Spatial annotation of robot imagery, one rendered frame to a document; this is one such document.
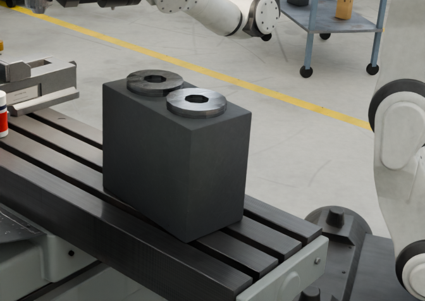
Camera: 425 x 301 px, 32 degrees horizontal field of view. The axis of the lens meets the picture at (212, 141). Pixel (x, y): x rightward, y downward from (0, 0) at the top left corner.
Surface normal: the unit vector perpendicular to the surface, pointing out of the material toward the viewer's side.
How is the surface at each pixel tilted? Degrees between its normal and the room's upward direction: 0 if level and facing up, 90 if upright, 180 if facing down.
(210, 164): 90
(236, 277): 0
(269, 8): 79
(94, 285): 90
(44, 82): 90
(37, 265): 90
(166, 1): 116
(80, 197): 0
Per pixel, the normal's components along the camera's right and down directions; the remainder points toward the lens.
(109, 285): 0.77, 0.31
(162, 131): -0.74, 0.24
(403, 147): -0.30, 0.39
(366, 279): 0.06, -0.91
